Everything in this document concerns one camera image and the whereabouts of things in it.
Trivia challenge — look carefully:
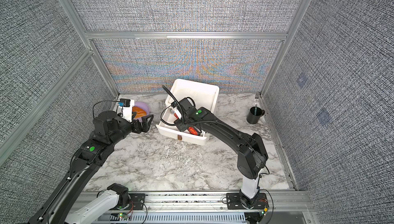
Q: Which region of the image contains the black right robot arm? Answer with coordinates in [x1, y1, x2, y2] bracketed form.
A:
[171, 97, 269, 209]

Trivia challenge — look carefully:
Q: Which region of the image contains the white three-drawer storage unit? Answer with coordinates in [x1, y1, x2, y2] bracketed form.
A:
[170, 79, 220, 113]

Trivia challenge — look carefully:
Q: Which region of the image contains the orange pastry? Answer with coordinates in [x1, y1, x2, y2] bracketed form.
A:
[132, 106, 147, 119]

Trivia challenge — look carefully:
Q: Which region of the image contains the black mug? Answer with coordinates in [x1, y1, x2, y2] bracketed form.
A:
[246, 106, 265, 125]

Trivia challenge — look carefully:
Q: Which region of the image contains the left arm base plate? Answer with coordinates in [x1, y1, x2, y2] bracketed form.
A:
[111, 193, 146, 211]

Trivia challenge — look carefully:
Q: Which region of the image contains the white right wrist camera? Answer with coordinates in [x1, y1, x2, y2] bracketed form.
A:
[171, 105, 183, 120]

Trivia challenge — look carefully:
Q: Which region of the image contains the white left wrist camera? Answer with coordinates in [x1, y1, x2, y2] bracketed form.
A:
[117, 98, 135, 122]

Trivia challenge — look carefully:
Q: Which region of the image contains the purple plate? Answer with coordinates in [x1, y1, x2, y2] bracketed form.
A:
[132, 102, 150, 120]

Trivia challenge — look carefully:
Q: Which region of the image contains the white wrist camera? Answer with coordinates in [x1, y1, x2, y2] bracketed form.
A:
[171, 105, 183, 120]
[117, 98, 135, 122]

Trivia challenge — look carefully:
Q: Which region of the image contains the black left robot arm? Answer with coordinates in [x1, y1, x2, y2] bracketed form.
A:
[27, 111, 154, 224]

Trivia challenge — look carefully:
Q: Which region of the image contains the green straw in mug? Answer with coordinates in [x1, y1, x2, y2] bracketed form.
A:
[254, 99, 259, 116]

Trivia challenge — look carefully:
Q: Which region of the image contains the red glitter microphone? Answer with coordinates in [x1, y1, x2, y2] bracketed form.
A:
[173, 113, 201, 136]

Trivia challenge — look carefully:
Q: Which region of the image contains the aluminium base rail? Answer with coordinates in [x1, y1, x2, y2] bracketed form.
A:
[64, 189, 319, 224]

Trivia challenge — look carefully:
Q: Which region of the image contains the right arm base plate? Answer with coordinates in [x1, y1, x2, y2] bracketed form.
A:
[226, 192, 269, 210]

